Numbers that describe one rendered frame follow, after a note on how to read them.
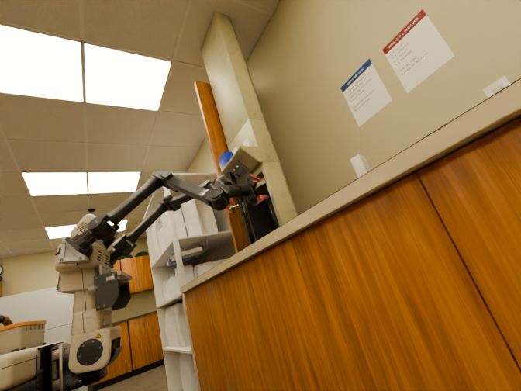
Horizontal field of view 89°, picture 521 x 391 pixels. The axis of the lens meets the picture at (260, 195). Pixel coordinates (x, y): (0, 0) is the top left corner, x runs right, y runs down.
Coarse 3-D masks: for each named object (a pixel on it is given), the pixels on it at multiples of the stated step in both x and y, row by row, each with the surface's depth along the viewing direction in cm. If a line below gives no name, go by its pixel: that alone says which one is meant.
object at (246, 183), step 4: (244, 180) 124; (248, 180) 122; (244, 184) 122; (248, 184) 122; (240, 188) 119; (244, 188) 119; (248, 188) 120; (240, 192) 118; (244, 192) 119; (248, 192) 120; (252, 192) 120; (240, 196) 120; (248, 196) 123; (252, 196) 120; (248, 200) 123
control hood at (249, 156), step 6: (240, 150) 146; (246, 150) 146; (252, 150) 148; (258, 150) 151; (234, 156) 152; (240, 156) 150; (246, 156) 148; (252, 156) 146; (258, 156) 148; (228, 162) 158; (234, 162) 155; (246, 162) 151; (252, 162) 149; (258, 162) 148; (228, 168) 161; (252, 168) 153; (222, 174) 167; (246, 174) 158; (240, 180) 164
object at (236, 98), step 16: (224, 16) 191; (208, 32) 199; (224, 32) 183; (208, 48) 200; (224, 48) 179; (240, 48) 203; (208, 64) 202; (224, 64) 180; (240, 64) 176; (224, 80) 181; (240, 80) 169; (224, 96) 182; (240, 96) 164; (256, 96) 173; (224, 112) 184; (240, 112) 165; (256, 112) 163; (224, 128) 185; (240, 128) 166
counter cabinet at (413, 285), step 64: (512, 128) 42; (384, 192) 60; (448, 192) 50; (512, 192) 42; (256, 256) 108; (320, 256) 78; (384, 256) 61; (448, 256) 50; (512, 256) 43; (192, 320) 181; (256, 320) 111; (320, 320) 80; (384, 320) 62; (448, 320) 51; (512, 320) 43; (256, 384) 114; (320, 384) 81; (384, 384) 63; (448, 384) 52; (512, 384) 44
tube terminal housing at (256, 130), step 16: (256, 128) 157; (240, 144) 167; (256, 144) 153; (272, 144) 159; (272, 160) 153; (256, 176) 155; (272, 176) 147; (272, 192) 142; (288, 192) 148; (288, 208) 143
